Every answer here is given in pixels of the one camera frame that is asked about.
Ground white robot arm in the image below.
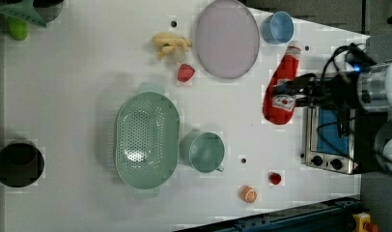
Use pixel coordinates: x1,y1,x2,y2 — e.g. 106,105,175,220
271,60,392,176

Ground yellow red clamp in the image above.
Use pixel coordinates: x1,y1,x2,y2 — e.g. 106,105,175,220
352,213,379,232

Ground red ketchup bottle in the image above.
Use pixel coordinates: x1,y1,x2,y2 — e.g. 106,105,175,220
262,41,301,125

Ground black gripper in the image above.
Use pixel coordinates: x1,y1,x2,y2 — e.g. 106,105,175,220
274,73,358,110

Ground orange slice toy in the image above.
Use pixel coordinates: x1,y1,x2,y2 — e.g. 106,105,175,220
240,186,257,203

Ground silver toaster oven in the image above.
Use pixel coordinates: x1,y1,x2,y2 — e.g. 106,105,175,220
299,72,389,176

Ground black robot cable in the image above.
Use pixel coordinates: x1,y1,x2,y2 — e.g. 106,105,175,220
316,43,377,149

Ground grey round plate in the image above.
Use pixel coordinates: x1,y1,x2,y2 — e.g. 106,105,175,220
194,0,260,78

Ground green oval strainer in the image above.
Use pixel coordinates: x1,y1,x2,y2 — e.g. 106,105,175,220
114,83,180,199

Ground black cylinder container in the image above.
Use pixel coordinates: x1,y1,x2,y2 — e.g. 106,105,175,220
0,143,44,188

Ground peeled banana toy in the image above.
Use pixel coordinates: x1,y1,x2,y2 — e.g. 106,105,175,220
152,32,192,63

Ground small red strawberry toy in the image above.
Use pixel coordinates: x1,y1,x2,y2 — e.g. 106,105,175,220
269,173,282,185

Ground blue metal frame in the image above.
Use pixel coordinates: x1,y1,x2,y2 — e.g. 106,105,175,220
175,197,363,232

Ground green mug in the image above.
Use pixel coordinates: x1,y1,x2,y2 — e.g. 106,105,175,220
180,131,225,173

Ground black cup with funnel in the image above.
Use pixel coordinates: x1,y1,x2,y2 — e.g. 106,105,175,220
33,0,65,22

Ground green funnel tool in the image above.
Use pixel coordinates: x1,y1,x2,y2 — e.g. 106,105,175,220
0,0,46,41

